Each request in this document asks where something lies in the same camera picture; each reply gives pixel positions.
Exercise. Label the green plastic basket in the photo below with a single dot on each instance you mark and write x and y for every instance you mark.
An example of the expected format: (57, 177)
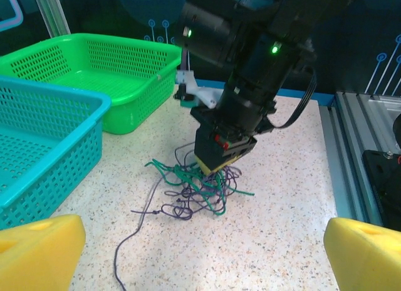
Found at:
(119, 84)

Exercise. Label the aluminium frame post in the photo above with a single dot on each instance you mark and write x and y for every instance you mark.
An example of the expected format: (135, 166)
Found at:
(51, 12)

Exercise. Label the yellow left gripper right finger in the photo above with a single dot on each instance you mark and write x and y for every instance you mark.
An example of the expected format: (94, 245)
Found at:
(366, 259)

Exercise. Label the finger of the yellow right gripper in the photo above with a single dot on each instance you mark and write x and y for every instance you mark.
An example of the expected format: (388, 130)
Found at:
(239, 150)
(208, 153)

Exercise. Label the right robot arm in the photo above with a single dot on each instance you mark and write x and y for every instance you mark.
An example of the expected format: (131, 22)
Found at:
(329, 8)

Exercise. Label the teal plastic basket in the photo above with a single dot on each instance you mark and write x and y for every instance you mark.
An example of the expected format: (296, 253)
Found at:
(47, 140)

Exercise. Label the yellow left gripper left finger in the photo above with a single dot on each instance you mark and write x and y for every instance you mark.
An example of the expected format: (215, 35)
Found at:
(37, 256)

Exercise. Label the aluminium frame rail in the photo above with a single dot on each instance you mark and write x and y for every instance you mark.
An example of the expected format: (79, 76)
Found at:
(344, 131)

